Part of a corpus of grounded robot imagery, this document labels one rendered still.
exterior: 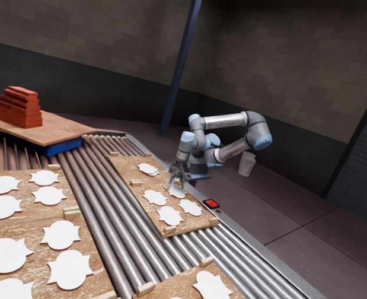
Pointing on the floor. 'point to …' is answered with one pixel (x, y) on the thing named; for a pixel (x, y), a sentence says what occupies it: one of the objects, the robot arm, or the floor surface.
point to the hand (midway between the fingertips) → (175, 190)
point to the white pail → (246, 165)
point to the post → (179, 67)
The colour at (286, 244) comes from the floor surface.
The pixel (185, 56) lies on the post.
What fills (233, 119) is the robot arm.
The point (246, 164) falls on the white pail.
